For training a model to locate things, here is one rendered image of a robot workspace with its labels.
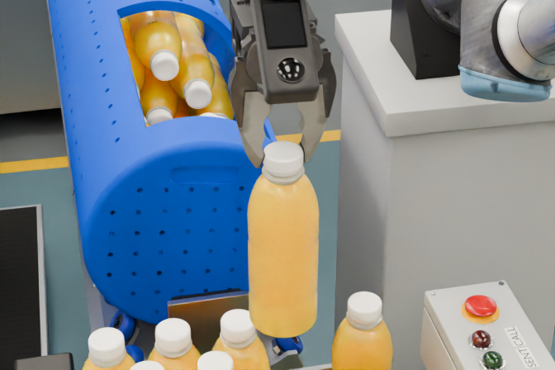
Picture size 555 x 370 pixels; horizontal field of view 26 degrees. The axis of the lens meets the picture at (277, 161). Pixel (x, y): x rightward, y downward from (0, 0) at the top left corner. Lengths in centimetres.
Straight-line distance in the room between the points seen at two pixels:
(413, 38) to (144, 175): 50
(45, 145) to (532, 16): 254
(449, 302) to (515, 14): 36
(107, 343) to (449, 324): 38
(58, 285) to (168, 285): 171
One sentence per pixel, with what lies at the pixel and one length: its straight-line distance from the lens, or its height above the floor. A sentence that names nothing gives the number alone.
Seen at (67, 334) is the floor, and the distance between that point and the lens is 307.
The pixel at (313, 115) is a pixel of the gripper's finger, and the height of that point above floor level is 140.
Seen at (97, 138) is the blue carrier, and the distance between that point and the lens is 154.
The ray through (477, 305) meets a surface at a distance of 139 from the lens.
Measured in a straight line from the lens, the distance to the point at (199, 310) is 148.
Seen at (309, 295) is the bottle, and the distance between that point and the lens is 123.
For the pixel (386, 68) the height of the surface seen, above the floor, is 115.
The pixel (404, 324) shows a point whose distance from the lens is 190.
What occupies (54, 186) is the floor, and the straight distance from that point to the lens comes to 362.
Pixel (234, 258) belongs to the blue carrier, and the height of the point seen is 106.
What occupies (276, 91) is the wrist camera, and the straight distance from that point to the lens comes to 102.
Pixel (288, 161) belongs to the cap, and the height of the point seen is 137.
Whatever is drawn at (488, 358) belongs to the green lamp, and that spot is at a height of 111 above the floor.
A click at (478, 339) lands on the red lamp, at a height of 111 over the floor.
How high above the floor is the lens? 198
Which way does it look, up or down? 33 degrees down
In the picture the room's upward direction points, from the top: straight up
